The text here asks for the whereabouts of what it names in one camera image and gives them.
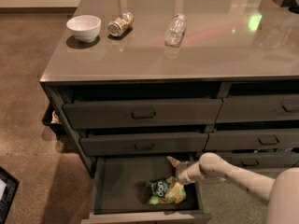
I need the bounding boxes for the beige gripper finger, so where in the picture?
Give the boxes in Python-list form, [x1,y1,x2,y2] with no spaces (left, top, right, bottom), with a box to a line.
[166,156,180,168]

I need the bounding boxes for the green rice chip bag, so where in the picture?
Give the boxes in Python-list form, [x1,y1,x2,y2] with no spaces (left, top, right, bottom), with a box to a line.
[146,176,187,205]

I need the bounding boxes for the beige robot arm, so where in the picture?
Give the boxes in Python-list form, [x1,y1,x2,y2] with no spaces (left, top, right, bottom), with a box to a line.
[166,152,299,224]

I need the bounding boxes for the bottom right drawer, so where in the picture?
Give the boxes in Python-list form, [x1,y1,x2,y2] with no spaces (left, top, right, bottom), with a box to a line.
[220,152,299,168]

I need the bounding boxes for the middle left drawer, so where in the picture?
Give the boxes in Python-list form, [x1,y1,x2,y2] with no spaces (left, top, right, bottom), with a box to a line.
[80,132,208,156]

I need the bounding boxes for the middle right drawer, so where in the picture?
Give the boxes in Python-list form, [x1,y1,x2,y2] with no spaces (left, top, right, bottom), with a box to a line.
[206,129,299,151]

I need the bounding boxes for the top right drawer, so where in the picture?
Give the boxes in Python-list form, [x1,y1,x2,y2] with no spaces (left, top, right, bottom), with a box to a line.
[217,94,299,123]

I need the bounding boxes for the top left drawer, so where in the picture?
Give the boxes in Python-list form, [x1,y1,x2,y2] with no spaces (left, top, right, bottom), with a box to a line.
[63,98,221,129]

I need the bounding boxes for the black bin beside cabinet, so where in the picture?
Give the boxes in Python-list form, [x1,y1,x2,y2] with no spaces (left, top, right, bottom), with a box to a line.
[42,104,65,135]

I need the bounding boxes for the clear plastic water bottle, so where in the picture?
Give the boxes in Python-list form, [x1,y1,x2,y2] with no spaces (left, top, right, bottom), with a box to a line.
[164,13,187,47]

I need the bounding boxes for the gold soda can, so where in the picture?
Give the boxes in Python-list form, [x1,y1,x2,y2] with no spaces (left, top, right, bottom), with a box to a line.
[108,12,134,37]

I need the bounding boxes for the white ceramic bowl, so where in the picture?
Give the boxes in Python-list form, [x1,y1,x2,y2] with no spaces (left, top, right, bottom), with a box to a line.
[66,15,101,43]

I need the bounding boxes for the black laptop on floor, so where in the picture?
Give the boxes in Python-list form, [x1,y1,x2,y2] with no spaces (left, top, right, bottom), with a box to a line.
[0,166,20,224]

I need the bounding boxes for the dark counter cabinet frame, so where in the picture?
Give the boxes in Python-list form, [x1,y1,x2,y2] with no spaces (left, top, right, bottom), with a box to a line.
[40,0,299,173]

